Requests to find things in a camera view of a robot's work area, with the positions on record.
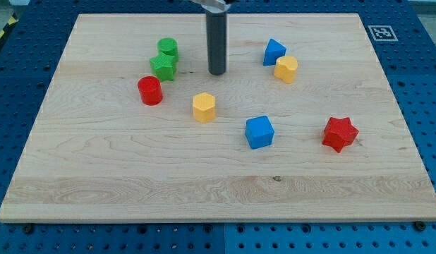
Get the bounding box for yellow hexagon block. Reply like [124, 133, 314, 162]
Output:
[193, 92, 216, 123]

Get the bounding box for yellow heart block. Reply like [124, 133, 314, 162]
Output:
[274, 56, 298, 84]

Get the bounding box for blue cube block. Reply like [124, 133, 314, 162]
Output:
[245, 116, 274, 150]

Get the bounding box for red cylinder block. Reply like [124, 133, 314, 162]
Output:
[138, 76, 163, 106]

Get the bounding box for green star block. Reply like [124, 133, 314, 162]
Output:
[150, 52, 177, 81]

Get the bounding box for light wooden board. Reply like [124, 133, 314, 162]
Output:
[0, 13, 436, 224]

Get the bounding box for green cylinder block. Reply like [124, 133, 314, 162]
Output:
[157, 37, 178, 63]

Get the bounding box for blue triangle block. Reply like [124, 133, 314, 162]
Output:
[262, 39, 286, 66]

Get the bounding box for gray cylindrical pusher tool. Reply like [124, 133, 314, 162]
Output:
[205, 9, 227, 75]

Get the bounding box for red star block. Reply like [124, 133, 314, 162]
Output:
[322, 117, 359, 153]

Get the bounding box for white fiducial marker tag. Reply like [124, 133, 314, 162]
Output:
[368, 25, 398, 42]

